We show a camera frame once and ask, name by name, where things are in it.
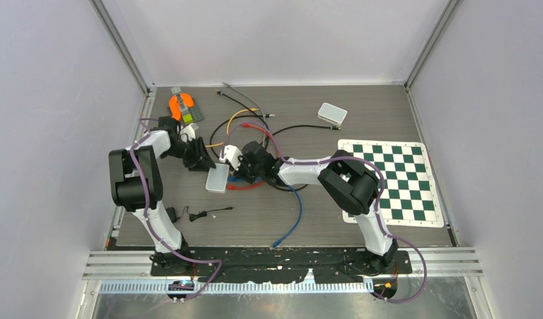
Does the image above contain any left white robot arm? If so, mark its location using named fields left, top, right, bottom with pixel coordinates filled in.
left=108, top=116, right=216, bottom=275

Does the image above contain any red ethernet cable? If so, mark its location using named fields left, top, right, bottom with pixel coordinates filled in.
left=226, top=122, right=276, bottom=191

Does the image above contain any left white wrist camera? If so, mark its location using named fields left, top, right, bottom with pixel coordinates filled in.
left=179, top=123, right=199, bottom=142

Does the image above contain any white network switch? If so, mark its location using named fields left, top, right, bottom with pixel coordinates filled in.
left=317, top=102, right=348, bottom=126
left=205, top=163, right=229, bottom=193

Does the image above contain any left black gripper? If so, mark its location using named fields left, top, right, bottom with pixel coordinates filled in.
left=163, top=138, right=217, bottom=172

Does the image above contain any green white chessboard mat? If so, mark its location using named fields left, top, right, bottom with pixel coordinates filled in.
left=338, top=139, right=445, bottom=228

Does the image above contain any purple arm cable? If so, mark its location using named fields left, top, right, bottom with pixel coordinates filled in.
left=220, top=122, right=428, bottom=304
left=129, top=117, right=223, bottom=302

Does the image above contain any long black ethernet cable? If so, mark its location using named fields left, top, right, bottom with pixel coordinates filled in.
left=253, top=124, right=342, bottom=193

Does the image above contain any lime green lego brick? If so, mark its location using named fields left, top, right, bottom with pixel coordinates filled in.
left=183, top=114, right=194, bottom=124

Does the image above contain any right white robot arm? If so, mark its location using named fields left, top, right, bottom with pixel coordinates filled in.
left=219, top=142, right=398, bottom=273

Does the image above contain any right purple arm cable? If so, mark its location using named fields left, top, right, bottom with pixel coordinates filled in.
left=220, top=122, right=428, bottom=304

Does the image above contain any blue ethernet cable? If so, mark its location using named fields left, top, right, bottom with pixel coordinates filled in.
left=227, top=175, right=304, bottom=251

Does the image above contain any black power adapter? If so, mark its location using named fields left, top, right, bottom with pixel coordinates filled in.
left=166, top=206, right=233, bottom=223

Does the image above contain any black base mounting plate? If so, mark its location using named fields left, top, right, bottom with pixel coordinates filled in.
left=149, top=247, right=412, bottom=284

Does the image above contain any yellow ethernet cable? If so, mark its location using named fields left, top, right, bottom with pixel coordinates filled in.
left=205, top=108, right=260, bottom=149

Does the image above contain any grey ethernet cable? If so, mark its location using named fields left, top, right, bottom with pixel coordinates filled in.
left=221, top=82, right=271, bottom=148

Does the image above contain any orange S-shaped block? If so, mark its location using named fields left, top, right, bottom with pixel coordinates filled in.
left=169, top=93, right=195, bottom=123

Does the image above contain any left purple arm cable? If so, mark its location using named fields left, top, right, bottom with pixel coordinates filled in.
left=129, top=117, right=223, bottom=302

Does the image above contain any grey lego baseplate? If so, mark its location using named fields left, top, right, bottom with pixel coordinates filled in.
left=168, top=86, right=205, bottom=125

